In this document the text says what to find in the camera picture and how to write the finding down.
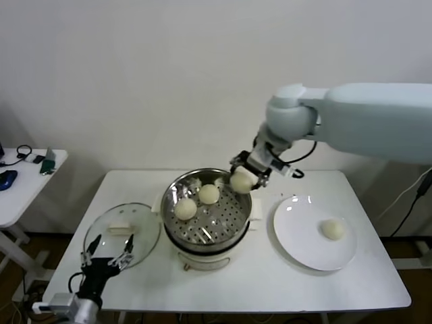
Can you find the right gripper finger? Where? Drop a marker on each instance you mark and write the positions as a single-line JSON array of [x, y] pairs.
[[237, 160], [262, 180]]

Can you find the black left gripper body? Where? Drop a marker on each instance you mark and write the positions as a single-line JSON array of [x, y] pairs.
[[98, 275]]

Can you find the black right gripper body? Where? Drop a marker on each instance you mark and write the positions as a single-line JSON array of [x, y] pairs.
[[256, 165]]

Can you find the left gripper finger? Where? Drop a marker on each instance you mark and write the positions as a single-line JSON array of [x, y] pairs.
[[127, 254], [92, 251]]

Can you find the white steamed baozi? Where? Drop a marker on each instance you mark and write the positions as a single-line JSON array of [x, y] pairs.
[[241, 183], [333, 229], [208, 194], [185, 209]]

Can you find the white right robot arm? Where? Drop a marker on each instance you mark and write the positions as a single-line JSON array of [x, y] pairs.
[[371, 118]]

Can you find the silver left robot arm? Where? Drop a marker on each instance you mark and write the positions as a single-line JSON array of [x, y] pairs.
[[87, 310]]

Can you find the stainless steel steamer basket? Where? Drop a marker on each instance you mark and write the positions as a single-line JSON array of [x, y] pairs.
[[233, 216]]

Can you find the white round plate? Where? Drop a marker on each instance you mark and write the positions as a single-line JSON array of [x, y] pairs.
[[303, 243]]

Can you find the cream electric cooking pot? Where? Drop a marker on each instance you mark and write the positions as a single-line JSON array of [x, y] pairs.
[[202, 261]]

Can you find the white side table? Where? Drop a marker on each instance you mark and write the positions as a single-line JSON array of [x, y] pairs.
[[23, 199]]

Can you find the dark green flat object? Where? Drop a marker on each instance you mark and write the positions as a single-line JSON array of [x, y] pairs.
[[48, 166]]

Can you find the small black device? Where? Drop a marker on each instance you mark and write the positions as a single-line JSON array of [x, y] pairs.
[[39, 158]]

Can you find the blue computer mouse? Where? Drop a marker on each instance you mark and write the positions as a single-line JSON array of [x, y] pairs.
[[7, 179]]

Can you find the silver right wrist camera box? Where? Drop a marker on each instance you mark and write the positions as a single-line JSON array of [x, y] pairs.
[[281, 167]]

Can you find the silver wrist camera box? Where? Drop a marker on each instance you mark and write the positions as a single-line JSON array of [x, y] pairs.
[[281, 167], [62, 301]]

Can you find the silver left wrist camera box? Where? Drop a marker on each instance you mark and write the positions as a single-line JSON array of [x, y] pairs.
[[62, 301]]

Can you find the white floor stand frame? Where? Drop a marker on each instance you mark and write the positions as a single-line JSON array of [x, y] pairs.
[[411, 264]]

